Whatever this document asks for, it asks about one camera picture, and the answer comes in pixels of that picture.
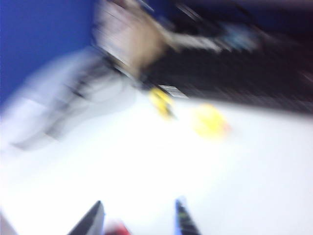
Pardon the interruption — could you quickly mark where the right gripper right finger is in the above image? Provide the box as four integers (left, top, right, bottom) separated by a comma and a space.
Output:
174, 195, 202, 235

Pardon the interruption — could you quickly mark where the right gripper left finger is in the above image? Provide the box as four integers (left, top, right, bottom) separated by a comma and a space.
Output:
67, 200, 106, 235

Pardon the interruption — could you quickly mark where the white chicken doll red comb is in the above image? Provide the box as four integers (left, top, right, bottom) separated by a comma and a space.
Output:
104, 218, 133, 235

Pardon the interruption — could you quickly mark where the yellow rubber duck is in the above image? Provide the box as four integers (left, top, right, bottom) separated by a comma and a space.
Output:
191, 103, 232, 141

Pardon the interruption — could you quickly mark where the yellow Pichu figure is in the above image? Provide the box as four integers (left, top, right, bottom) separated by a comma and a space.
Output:
148, 86, 178, 121

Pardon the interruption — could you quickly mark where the white cloth sheet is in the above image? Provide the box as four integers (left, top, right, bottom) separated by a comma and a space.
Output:
0, 46, 138, 150

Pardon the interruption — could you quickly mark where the black mechanical keyboard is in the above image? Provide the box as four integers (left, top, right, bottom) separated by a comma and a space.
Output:
143, 46, 313, 116

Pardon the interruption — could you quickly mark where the beige canvas desk calendar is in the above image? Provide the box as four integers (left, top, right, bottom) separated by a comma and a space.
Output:
92, 3, 173, 77

